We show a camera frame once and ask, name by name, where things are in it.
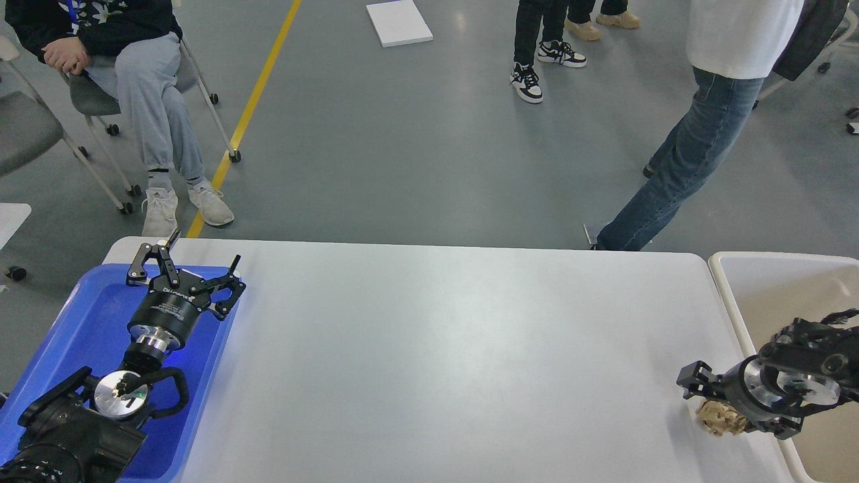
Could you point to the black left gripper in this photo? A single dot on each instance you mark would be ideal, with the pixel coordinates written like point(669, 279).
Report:
point(175, 300)

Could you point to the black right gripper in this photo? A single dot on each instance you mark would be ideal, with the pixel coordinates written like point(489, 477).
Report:
point(772, 400)

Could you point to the brown paper ball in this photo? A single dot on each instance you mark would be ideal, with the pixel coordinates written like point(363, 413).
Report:
point(719, 418)

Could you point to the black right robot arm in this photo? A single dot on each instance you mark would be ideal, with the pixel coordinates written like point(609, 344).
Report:
point(806, 368)

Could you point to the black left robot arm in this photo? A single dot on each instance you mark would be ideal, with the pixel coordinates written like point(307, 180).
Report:
point(116, 390)

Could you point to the blue plastic tray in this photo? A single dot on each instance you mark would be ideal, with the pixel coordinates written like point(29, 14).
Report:
point(91, 330)

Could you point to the beige plastic bin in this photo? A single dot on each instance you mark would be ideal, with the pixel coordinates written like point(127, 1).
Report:
point(764, 292)

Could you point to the black castor under side table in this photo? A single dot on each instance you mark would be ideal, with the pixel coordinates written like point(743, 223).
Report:
point(16, 273)

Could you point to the white side table corner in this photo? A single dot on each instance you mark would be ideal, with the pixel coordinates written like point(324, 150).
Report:
point(12, 217)

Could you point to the grey chair with castors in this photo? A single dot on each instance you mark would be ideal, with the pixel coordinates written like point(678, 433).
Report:
point(94, 103)

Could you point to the grey chair at left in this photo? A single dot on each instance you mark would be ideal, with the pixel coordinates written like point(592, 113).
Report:
point(29, 128)

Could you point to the seated person grey pants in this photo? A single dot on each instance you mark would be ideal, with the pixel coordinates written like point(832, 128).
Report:
point(131, 50)

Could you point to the white flat box on floor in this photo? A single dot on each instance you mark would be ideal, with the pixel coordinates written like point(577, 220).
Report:
point(398, 23)

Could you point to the person white shirt jeans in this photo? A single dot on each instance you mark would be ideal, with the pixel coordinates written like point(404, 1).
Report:
point(732, 46)

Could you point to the chair base at right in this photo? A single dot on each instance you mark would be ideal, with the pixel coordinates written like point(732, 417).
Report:
point(817, 75)

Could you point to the person black pants white sneakers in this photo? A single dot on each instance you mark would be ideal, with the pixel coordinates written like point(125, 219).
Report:
point(538, 35)

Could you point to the person in tan shoes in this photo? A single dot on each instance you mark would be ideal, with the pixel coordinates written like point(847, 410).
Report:
point(614, 13)

